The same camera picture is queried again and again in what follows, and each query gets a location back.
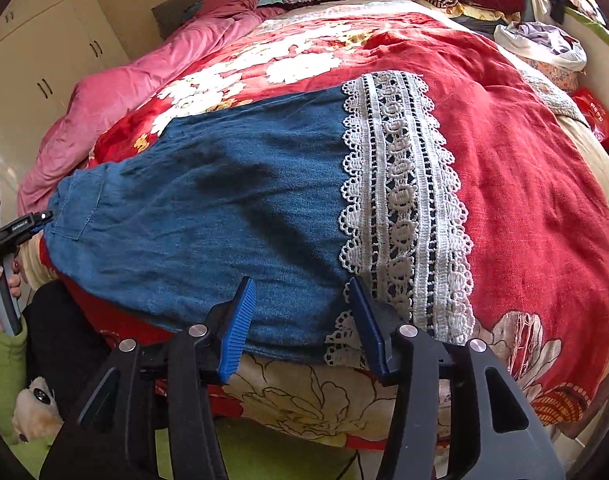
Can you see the red floral blanket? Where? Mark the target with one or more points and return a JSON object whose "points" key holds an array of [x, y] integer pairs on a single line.
{"points": [[524, 185]]}

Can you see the cream wardrobe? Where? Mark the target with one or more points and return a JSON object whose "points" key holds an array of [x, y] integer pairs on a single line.
{"points": [[49, 25]]}

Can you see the red packet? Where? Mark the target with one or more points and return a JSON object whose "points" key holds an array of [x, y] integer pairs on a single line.
{"points": [[597, 115]]}

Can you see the blue denim pants lace trim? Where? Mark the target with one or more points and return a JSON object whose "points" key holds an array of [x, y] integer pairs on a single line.
{"points": [[209, 220]]}

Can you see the pink quilt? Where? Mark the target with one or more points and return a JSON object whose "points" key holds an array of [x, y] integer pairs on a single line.
{"points": [[134, 85]]}

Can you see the cream floral bed sheet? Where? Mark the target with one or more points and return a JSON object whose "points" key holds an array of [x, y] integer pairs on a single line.
{"points": [[294, 395]]}

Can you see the white bag of clothes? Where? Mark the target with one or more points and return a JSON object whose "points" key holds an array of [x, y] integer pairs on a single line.
{"points": [[539, 42]]}

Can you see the person's black trouser leg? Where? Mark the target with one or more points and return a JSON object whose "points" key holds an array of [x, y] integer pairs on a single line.
{"points": [[59, 330]]}

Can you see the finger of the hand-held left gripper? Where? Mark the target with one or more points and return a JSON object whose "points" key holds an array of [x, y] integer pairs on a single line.
{"points": [[43, 220]]}

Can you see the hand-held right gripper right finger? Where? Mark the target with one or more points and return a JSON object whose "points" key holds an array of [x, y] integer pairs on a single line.
{"points": [[365, 325]]}

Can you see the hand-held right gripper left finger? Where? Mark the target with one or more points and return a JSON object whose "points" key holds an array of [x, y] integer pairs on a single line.
{"points": [[238, 330]]}

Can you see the green edged floral quilt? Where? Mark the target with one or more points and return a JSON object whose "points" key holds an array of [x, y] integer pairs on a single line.
{"points": [[592, 15]]}

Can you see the person's left forearm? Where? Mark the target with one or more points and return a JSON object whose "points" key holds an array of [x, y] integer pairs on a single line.
{"points": [[2, 360]]}

